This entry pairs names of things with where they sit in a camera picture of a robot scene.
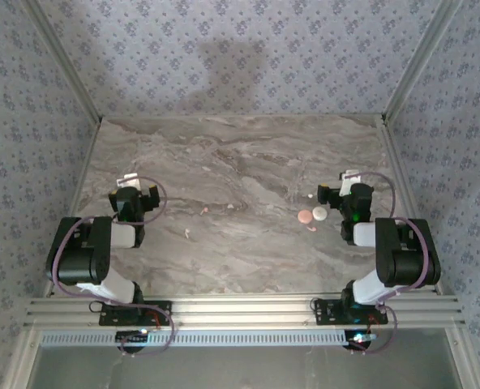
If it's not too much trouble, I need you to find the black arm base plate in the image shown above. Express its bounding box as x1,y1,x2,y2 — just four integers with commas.
98,300,173,326
312,297,389,326

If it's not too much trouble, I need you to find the aluminium frame leg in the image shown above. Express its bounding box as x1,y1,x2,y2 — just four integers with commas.
4,327,42,389
445,327,480,389

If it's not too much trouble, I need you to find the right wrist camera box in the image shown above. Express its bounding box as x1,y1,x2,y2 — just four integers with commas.
338,169,362,196

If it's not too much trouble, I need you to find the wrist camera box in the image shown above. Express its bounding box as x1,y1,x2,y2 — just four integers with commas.
338,169,362,196
117,173,141,190

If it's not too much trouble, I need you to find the black controller board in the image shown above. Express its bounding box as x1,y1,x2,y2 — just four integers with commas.
345,330,377,350
116,328,150,346

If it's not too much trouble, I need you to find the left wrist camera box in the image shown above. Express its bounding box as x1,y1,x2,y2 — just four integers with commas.
117,173,141,190

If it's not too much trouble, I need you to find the aluminium frame post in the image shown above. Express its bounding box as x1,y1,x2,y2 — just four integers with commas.
20,0,104,122
380,0,464,122

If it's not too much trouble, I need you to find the wide aluminium mounting rail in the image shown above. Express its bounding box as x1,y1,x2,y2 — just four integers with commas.
24,295,466,329

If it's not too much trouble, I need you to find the grey slotted cable duct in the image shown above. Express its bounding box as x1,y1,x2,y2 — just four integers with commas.
39,330,354,348

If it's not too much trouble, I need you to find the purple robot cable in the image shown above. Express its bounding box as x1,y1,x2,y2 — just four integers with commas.
345,170,438,357
47,176,177,358

